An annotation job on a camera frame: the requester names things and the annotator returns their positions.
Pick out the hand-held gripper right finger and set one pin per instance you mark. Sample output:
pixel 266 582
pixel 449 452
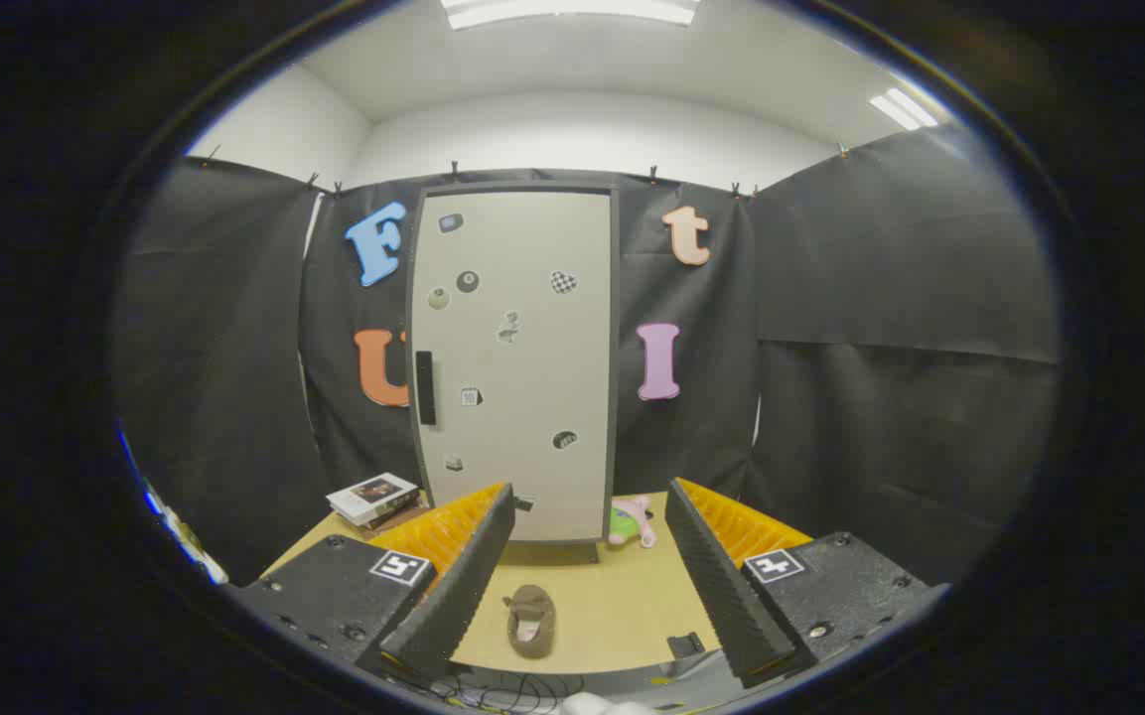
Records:
pixel 721 596

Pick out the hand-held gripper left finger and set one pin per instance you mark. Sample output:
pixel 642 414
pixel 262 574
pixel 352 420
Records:
pixel 463 586

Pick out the brown fuzzy shoe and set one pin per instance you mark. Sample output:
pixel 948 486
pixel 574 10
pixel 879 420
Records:
pixel 530 636

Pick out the white shoe cabinet door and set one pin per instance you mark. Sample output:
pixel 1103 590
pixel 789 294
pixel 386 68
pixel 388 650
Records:
pixel 532 417

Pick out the grey shoe cabinet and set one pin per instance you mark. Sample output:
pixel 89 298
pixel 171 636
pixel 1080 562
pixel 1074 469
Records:
pixel 616 397

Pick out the small black block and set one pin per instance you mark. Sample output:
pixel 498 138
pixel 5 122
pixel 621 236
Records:
pixel 686 644

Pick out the brown book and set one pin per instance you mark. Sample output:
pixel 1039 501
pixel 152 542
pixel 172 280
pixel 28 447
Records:
pixel 398 523

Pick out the pink and green plush toy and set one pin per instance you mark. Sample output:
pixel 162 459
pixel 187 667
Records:
pixel 629 524

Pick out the black backdrop cloth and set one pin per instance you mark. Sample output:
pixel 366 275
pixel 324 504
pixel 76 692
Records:
pixel 880 397

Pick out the white cluttered board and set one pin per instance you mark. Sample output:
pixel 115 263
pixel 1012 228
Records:
pixel 197 556

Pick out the small ceiling light panel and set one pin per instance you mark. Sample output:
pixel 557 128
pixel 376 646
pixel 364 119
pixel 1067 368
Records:
pixel 905 109

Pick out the long ceiling light panel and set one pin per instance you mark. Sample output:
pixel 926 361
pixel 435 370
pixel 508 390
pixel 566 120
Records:
pixel 572 10

